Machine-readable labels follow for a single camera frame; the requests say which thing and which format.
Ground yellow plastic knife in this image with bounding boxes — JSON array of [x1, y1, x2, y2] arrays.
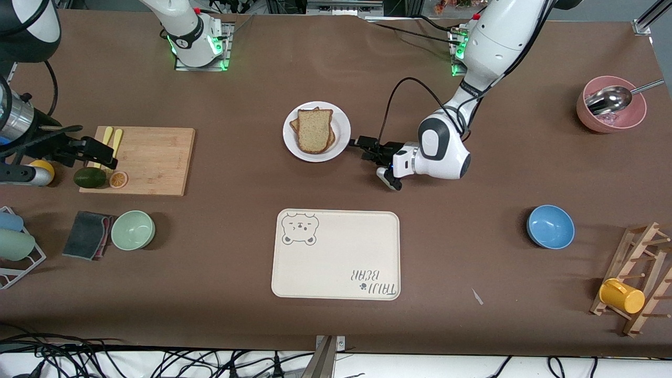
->
[[93, 127, 114, 170]]

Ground metal table edge bracket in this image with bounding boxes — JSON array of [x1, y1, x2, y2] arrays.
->
[[313, 334, 347, 378]]

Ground white wire cup rack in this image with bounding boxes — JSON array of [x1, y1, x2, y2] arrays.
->
[[0, 206, 47, 290]]

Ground yellow mug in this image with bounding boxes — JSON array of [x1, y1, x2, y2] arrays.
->
[[598, 278, 646, 315]]

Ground pale green cup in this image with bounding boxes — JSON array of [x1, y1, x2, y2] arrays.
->
[[0, 229, 37, 262]]

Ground black floor cable tangle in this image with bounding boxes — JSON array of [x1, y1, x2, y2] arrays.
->
[[0, 321, 311, 378]]

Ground grey background equipment box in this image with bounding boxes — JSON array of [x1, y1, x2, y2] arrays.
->
[[307, 0, 385, 17]]

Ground cream bear print tray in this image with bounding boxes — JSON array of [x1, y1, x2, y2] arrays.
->
[[271, 209, 401, 301]]

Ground wooden mug rack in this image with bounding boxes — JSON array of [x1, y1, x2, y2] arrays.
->
[[589, 221, 672, 338]]

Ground folded grey pink cloth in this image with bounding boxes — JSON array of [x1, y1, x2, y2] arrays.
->
[[62, 211, 117, 261]]

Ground yellow lemon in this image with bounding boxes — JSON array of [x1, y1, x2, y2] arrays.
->
[[28, 160, 56, 182]]

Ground metal ladle spoon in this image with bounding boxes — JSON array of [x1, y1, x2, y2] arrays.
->
[[585, 79, 666, 118]]

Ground pale blue cup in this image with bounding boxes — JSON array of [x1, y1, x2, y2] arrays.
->
[[0, 212, 25, 233]]

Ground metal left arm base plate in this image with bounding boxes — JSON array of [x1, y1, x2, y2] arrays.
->
[[448, 25, 473, 77]]

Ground mint green bowl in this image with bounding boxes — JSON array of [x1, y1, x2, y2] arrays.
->
[[110, 210, 156, 251]]

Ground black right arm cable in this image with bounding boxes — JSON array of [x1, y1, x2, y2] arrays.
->
[[0, 60, 85, 158]]

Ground dark green avocado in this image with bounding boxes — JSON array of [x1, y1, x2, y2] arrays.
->
[[73, 166, 108, 190]]

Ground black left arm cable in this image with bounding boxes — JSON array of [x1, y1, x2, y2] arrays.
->
[[379, 77, 474, 154]]

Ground blue bowl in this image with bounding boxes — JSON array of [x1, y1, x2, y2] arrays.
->
[[526, 204, 576, 250]]

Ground pink bowl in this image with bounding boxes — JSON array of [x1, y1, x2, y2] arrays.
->
[[576, 76, 648, 134]]

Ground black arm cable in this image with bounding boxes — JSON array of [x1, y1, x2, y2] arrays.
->
[[0, 60, 85, 158], [379, 77, 474, 154]]

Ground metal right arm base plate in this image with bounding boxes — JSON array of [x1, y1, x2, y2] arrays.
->
[[174, 21, 235, 72]]

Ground bamboo cutting board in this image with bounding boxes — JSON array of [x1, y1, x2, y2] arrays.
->
[[79, 126, 196, 197]]

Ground black base cable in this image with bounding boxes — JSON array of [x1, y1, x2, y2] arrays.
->
[[373, 21, 459, 46]]

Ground yellow plastic fork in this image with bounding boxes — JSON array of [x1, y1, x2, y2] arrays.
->
[[106, 129, 124, 174]]

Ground white round plate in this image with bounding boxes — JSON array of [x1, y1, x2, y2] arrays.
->
[[282, 101, 352, 163]]

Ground aluminium frame profile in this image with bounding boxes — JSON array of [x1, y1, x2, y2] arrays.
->
[[632, 0, 672, 37]]

